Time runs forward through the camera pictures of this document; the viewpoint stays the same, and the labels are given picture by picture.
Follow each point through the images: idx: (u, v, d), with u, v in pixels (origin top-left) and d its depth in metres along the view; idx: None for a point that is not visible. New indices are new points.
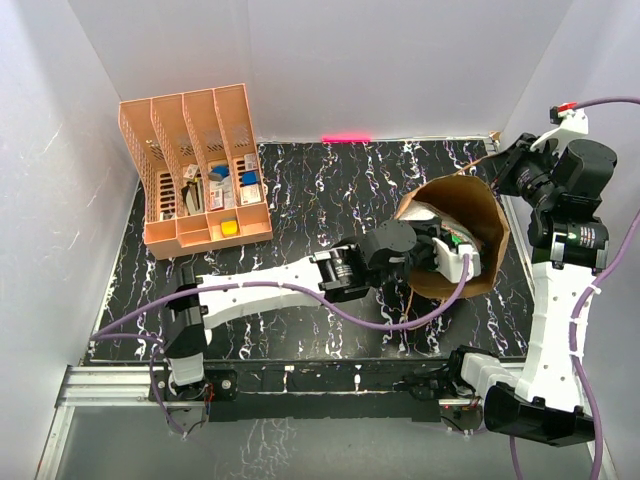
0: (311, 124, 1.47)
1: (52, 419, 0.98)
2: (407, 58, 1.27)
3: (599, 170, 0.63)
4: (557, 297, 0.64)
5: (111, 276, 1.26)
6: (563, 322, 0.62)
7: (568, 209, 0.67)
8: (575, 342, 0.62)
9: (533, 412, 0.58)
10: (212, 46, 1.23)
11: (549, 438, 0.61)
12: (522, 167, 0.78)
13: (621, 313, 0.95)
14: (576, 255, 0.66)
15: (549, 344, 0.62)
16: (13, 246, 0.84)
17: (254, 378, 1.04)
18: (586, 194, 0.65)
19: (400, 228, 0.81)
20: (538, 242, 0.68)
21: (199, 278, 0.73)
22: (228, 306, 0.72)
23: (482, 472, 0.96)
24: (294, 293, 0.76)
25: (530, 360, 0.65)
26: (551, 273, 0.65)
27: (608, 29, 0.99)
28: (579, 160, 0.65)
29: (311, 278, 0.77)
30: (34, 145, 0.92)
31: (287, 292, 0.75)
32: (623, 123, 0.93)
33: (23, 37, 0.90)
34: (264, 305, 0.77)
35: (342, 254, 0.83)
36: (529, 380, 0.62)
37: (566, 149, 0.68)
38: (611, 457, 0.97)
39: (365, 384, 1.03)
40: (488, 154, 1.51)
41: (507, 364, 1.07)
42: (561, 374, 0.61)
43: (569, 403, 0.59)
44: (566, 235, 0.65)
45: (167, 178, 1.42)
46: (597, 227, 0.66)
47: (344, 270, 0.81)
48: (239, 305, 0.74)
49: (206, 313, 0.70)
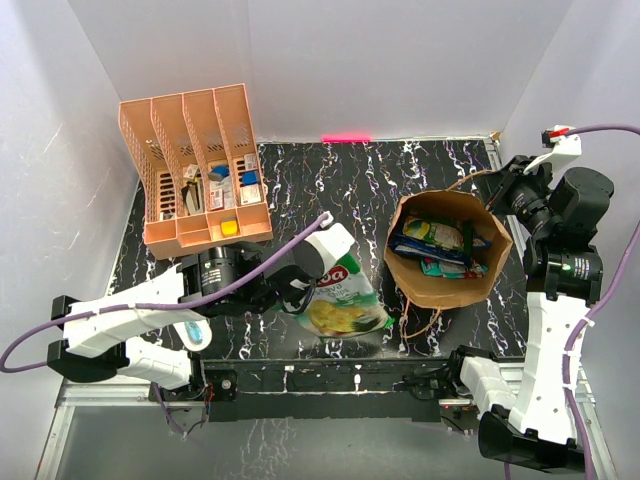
0: (311, 124, 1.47)
1: (53, 418, 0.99)
2: (407, 57, 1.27)
3: (596, 201, 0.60)
4: (551, 329, 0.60)
5: (111, 275, 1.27)
6: (555, 355, 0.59)
7: (563, 238, 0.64)
8: (569, 374, 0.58)
9: (525, 445, 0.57)
10: (212, 46, 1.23)
11: (543, 466, 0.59)
12: (517, 190, 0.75)
13: (622, 314, 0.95)
14: (570, 285, 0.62)
15: (543, 376, 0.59)
16: (13, 247, 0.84)
17: (255, 378, 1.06)
18: (581, 224, 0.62)
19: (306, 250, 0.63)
20: (532, 272, 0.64)
21: (69, 305, 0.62)
22: (88, 337, 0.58)
23: (482, 473, 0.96)
24: (157, 313, 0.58)
25: (525, 389, 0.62)
26: (545, 304, 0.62)
27: (608, 29, 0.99)
28: (576, 191, 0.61)
29: (174, 290, 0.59)
30: (33, 145, 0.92)
31: (147, 313, 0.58)
32: (624, 121, 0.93)
33: (22, 37, 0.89)
34: (137, 327, 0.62)
35: (228, 254, 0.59)
36: (522, 410, 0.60)
37: (563, 179, 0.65)
38: (611, 457, 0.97)
39: (365, 384, 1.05)
40: (487, 155, 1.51)
41: (504, 365, 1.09)
42: (554, 406, 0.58)
43: (562, 435, 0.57)
44: (560, 266, 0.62)
45: (167, 179, 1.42)
46: (592, 257, 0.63)
47: (216, 274, 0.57)
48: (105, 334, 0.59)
49: (68, 348, 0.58)
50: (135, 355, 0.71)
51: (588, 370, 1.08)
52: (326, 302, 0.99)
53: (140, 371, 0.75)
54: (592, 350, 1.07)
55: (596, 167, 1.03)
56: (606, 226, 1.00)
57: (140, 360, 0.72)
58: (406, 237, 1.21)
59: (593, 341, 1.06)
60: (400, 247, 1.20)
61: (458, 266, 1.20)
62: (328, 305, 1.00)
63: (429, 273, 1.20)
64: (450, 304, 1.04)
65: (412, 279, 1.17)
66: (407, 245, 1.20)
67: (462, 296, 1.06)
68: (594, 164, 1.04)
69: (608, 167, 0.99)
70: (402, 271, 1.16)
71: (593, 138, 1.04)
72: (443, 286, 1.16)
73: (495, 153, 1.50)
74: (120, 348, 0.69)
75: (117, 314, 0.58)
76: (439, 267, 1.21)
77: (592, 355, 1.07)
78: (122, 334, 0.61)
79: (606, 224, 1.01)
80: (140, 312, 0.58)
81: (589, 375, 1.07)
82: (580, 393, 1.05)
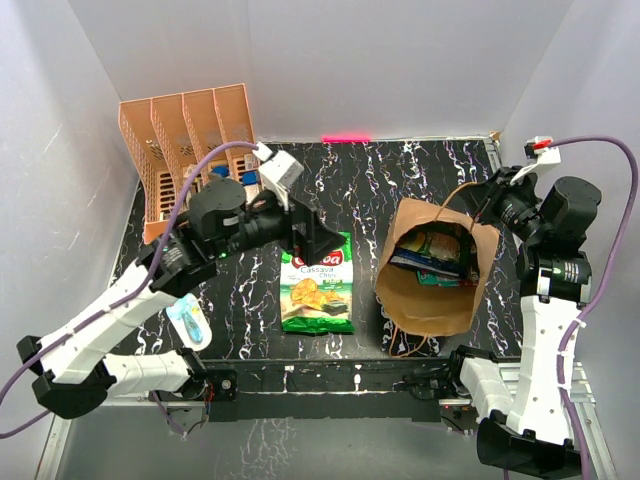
0: (312, 124, 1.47)
1: (52, 420, 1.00)
2: (408, 57, 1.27)
3: (584, 210, 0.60)
4: (545, 330, 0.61)
5: (111, 275, 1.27)
6: (549, 356, 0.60)
7: (554, 245, 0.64)
8: (564, 374, 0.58)
9: (525, 445, 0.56)
10: (211, 46, 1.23)
11: (541, 470, 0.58)
12: (505, 201, 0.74)
13: (622, 314, 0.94)
14: (561, 289, 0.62)
15: (538, 377, 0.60)
16: (13, 247, 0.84)
17: (254, 377, 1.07)
18: (571, 231, 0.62)
19: (225, 184, 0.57)
20: (524, 277, 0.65)
21: (40, 343, 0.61)
22: (70, 359, 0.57)
23: (481, 473, 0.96)
24: (133, 309, 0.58)
25: (520, 391, 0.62)
26: (538, 306, 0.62)
27: (608, 28, 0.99)
28: (565, 200, 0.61)
29: (135, 279, 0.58)
30: (34, 145, 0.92)
31: (122, 314, 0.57)
32: (624, 122, 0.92)
33: (22, 35, 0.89)
34: (122, 330, 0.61)
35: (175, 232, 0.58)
36: (519, 412, 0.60)
37: (553, 187, 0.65)
38: (611, 457, 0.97)
39: (365, 384, 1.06)
40: (487, 155, 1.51)
41: (504, 365, 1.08)
42: (551, 406, 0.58)
43: (559, 435, 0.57)
44: (551, 270, 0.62)
45: (167, 179, 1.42)
46: (581, 263, 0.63)
47: (176, 251, 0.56)
48: (88, 349, 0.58)
49: (55, 377, 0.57)
50: (119, 369, 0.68)
51: (587, 370, 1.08)
52: (312, 280, 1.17)
53: (133, 385, 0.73)
54: (590, 350, 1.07)
55: (594, 167, 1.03)
56: (604, 226, 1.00)
57: (127, 374, 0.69)
58: (401, 249, 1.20)
59: (592, 341, 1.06)
60: (396, 258, 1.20)
61: (453, 277, 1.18)
62: (312, 284, 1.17)
63: (425, 282, 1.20)
64: (435, 332, 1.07)
65: (405, 297, 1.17)
66: (401, 256, 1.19)
67: (449, 322, 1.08)
68: (592, 164, 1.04)
69: (605, 167, 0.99)
70: (396, 287, 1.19)
71: (592, 138, 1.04)
72: (435, 301, 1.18)
73: (495, 153, 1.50)
74: (100, 369, 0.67)
75: (96, 323, 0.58)
76: (435, 275, 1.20)
77: (591, 355, 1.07)
78: (106, 344, 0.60)
79: (603, 224, 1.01)
80: (119, 312, 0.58)
81: (588, 375, 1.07)
82: (580, 393, 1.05)
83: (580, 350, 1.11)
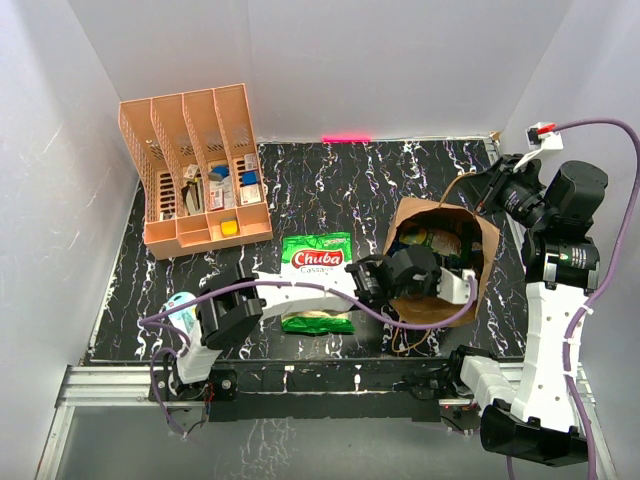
0: (312, 124, 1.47)
1: (53, 418, 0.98)
2: (407, 58, 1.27)
3: (591, 193, 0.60)
4: (550, 317, 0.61)
5: (111, 275, 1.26)
6: (556, 342, 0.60)
7: (560, 231, 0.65)
8: (569, 361, 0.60)
9: (528, 433, 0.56)
10: (211, 46, 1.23)
11: (545, 458, 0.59)
12: (508, 190, 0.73)
13: (622, 314, 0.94)
14: (568, 276, 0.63)
15: (543, 365, 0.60)
16: (13, 247, 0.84)
17: (254, 378, 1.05)
18: (578, 216, 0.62)
19: (422, 253, 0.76)
20: (530, 264, 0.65)
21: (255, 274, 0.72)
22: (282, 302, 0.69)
23: (481, 473, 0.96)
24: (334, 297, 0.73)
25: (524, 378, 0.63)
26: (544, 293, 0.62)
27: (609, 28, 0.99)
28: (571, 184, 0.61)
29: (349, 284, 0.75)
30: (33, 145, 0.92)
31: (330, 296, 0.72)
32: (624, 123, 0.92)
33: (22, 35, 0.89)
34: (312, 305, 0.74)
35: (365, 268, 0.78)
36: (524, 400, 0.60)
37: (558, 172, 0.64)
38: (610, 457, 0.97)
39: (365, 384, 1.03)
40: (487, 154, 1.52)
41: (504, 365, 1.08)
42: (556, 394, 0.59)
43: (563, 423, 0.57)
44: (558, 256, 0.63)
45: (167, 179, 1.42)
46: (588, 248, 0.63)
47: (370, 281, 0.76)
48: (290, 303, 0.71)
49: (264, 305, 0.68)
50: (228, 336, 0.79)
51: (587, 370, 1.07)
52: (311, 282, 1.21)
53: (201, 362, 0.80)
54: (590, 350, 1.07)
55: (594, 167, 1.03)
56: (605, 227, 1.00)
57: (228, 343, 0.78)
58: (403, 245, 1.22)
59: (592, 341, 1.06)
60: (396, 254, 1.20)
61: None
62: None
63: None
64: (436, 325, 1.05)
65: None
66: None
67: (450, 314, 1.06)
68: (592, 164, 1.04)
69: (605, 167, 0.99)
70: None
71: (593, 138, 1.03)
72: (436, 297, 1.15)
73: (495, 153, 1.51)
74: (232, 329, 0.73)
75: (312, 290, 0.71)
76: None
77: (590, 355, 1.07)
78: (297, 307, 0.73)
79: (604, 224, 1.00)
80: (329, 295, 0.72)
81: (589, 375, 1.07)
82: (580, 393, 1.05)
83: (580, 350, 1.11)
